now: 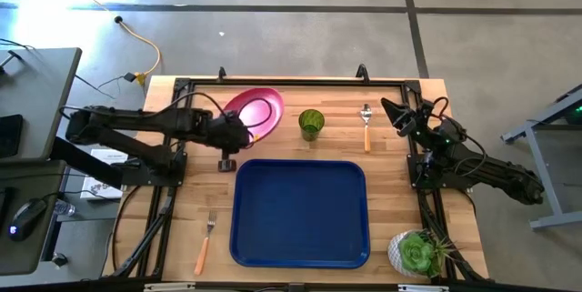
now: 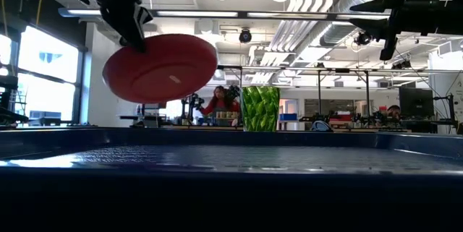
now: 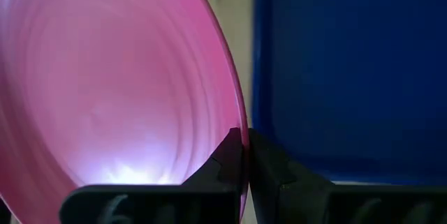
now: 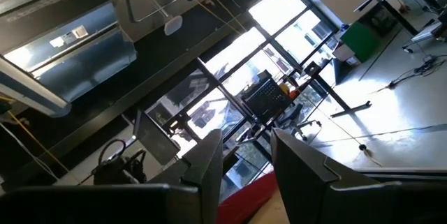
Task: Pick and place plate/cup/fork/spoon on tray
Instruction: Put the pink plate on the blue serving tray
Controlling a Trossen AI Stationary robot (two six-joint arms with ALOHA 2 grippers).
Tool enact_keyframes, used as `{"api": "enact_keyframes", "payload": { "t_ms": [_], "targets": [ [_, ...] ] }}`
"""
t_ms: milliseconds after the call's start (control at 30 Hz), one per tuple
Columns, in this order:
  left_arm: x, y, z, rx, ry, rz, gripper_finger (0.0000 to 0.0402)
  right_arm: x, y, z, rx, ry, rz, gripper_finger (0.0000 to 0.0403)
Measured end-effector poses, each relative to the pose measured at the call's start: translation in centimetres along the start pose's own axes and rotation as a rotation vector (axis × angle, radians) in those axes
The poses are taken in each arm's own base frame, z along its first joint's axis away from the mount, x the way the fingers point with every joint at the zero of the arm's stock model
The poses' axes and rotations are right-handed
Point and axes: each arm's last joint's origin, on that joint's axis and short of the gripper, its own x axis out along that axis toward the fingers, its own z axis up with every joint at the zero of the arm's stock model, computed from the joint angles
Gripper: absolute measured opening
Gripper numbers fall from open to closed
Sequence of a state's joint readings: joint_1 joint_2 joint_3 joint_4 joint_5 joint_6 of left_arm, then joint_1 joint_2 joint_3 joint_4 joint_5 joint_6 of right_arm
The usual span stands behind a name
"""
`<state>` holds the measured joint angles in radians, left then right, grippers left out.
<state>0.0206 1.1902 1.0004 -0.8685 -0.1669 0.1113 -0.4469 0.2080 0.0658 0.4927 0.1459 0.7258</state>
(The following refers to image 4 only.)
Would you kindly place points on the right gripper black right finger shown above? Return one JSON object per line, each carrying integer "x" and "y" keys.
{"x": 307, "y": 189}

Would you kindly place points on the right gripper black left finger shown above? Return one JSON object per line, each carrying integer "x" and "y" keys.
{"x": 195, "y": 182}

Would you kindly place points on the pink round plate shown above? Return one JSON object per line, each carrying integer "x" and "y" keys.
{"x": 248, "y": 199}

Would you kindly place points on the black computer monitor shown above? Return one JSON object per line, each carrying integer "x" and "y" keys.
{"x": 155, "y": 138}

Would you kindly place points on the black office chair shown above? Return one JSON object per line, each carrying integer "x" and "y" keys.
{"x": 295, "y": 117}

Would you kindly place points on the black standing desk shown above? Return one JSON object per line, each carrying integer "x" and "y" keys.
{"x": 331, "y": 93}

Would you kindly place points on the white cardboard box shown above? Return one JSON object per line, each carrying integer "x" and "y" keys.
{"x": 344, "y": 53}

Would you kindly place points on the green box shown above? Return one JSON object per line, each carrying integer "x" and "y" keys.
{"x": 361, "y": 40}

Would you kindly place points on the white pendant lamp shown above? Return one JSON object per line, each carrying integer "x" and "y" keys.
{"x": 173, "y": 25}

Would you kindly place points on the large black-framed window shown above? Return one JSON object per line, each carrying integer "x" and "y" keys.
{"x": 276, "y": 9}

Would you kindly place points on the silver ventilation duct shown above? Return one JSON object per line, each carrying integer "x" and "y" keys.
{"x": 80, "y": 60}

